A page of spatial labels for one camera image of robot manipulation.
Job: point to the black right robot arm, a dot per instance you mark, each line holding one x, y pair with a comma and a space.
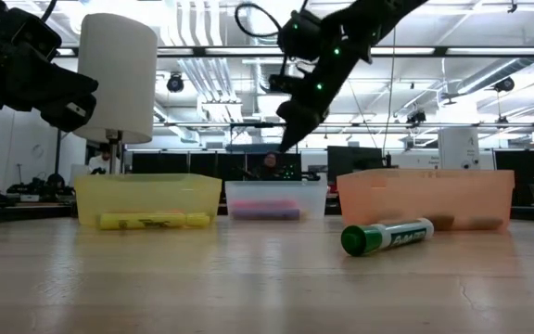
387, 11

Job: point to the white shade wooden base lamp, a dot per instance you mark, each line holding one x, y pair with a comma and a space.
114, 74

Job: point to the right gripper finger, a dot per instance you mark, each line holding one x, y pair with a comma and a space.
299, 127

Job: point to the orange plastic bin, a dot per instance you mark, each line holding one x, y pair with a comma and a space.
434, 195

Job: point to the black partition wall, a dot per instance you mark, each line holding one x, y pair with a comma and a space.
174, 163

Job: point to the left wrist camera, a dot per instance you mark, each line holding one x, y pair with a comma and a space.
35, 37

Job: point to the black aluminium table frame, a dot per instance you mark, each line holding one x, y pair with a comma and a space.
16, 212

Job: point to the black ceiling spotlight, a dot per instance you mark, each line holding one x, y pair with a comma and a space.
175, 83
504, 84

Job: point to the green Expo marker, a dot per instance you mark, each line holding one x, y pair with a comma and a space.
387, 236

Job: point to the clear plastic bin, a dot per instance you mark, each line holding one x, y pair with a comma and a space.
276, 190

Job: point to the white round column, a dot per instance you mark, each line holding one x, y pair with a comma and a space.
457, 148

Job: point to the black overhead frame beam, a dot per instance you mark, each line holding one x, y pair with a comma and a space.
179, 51

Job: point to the black monitor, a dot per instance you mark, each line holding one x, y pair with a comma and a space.
355, 162

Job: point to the yellow plastic bin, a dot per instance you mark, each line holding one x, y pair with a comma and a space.
146, 195

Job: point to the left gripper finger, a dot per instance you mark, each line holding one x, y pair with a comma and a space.
72, 88
70, 116

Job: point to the person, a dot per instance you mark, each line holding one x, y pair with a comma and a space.
270, 162
104, 163

